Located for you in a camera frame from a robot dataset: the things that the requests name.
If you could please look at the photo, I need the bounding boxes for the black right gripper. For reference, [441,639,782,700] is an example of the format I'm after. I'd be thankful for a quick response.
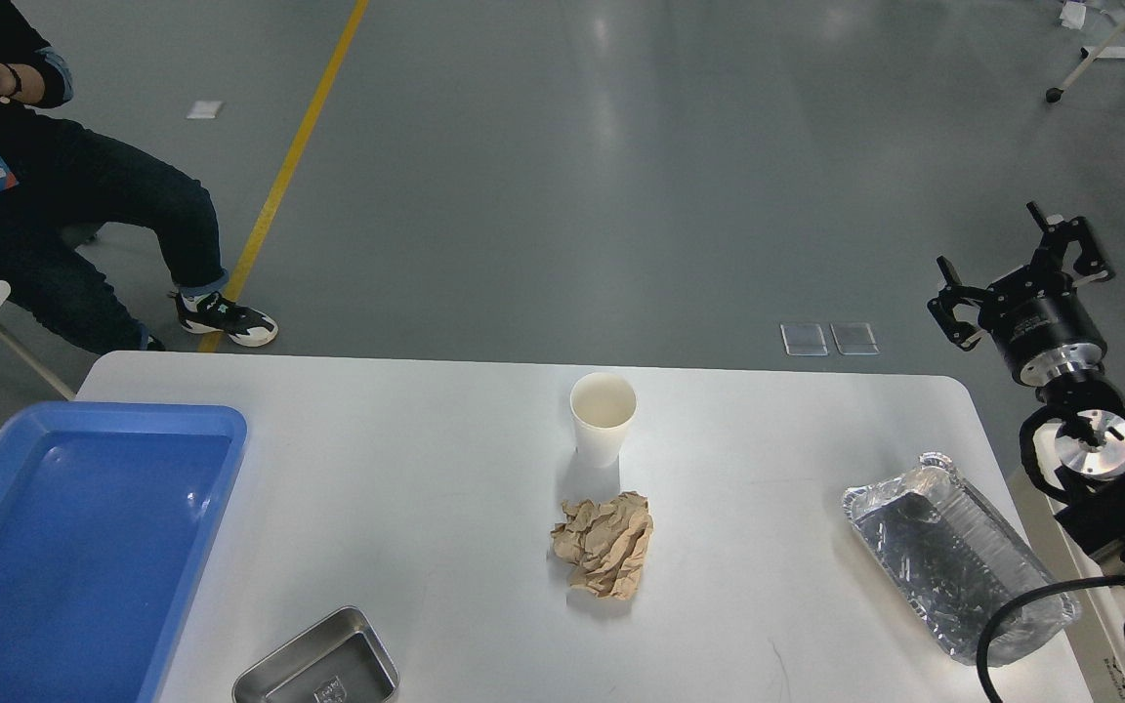
[926,201,1115,388]

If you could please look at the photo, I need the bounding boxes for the stainless steel rectangular tray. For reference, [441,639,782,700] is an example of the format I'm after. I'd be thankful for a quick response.
[231,605,401,702]

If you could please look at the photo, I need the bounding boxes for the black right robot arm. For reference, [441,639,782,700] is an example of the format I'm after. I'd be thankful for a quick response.
[928,202,1125,702]

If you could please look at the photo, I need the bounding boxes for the clear floor plate right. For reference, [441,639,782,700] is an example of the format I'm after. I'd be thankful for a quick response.
[829,323,881,355]

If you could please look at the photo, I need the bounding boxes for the clear floor plate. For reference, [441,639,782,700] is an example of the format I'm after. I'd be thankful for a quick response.
[780,323,829,357]
[829,323,881,355]

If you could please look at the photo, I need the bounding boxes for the clear floor plate left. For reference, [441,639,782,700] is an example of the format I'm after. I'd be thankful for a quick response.
[780,323,829,357]

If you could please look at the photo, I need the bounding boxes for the aluminium foil tray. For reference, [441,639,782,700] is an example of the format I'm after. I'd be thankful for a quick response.
[842,451,1058,666]

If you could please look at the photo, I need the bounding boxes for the white paper cup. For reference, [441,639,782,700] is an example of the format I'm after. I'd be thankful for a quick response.
[568,372,638,468]

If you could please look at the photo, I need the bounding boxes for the crumpled brown paper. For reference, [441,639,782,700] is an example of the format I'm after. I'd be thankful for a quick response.
[551,492,653,600]

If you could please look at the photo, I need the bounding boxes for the blue plastic tray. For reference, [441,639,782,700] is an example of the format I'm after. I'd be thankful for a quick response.
[0,402,248,702]

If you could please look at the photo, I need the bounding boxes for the seated person dark clothes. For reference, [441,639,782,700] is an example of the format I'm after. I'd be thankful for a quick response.
[0,1,278,354]

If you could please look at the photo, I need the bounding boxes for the black cable right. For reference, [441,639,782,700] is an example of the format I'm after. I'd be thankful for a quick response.
[975,574,1125,703]

